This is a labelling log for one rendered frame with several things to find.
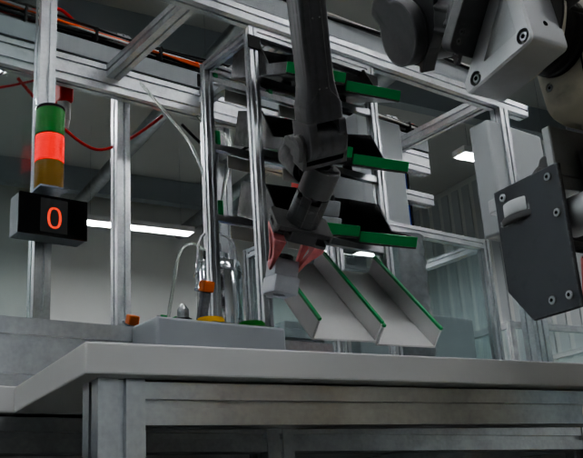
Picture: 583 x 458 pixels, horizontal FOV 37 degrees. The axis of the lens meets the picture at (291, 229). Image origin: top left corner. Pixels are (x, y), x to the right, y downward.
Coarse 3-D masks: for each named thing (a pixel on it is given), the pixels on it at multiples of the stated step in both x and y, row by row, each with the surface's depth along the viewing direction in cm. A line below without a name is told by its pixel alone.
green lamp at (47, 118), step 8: (40, 112) 153; (48, 112) 153; (56, 112) 153; (64, 112) 156; (40, 120) 153; (48, 120) 152; (56, 120) 153; (64, 120) 156; (40, 128) 152; (48, 128) 152; (56, 128) 152
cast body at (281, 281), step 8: (280, 256) 150; (288, 256) 150; (280, 264) 149; (288, 264) 149; (296, 264) 150; (272, 272) 149; (280, 272) 148; (288, 272) 149; (296, 272) 149; (264, 280) 152; (272, 280) 148; (280, 280) 147; (288, 280) 147; (296, 280) 148; (264, 288) 151; (272, 288) 147; (280, 288) 147; (288, 288) 147; (296, 288) 148; (272, 296) 152; (280, 296) 151; (288, 296) 150
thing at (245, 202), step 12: (240, 192) 182; (276, 192) 186; (288, 192) 187; (240, 204) 182; (276, 204) 186; (288, 204) 187; (240, 216) 181; (252, 216) 176; (336, 228) 161; (348, 228) 162; (360, 228) 164
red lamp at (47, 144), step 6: (48, 132) 152; (36, 138) 152; (42, 138) 151; (48, 138) 151; (54, 138) 152; (60, 138) 153; (36, 144) 152; (42, 144) 151; (48, 144) 151; (54, 144) 151; (60, 144) 152; (36, 150) 151; (42, 150) 151; (48, 150) 151; (54, 150) 151; (60, 150) 152; (36, 156) 151; (42, 156) 150; (48, 156) 150; (54, 156) 151; (60, 156) 152
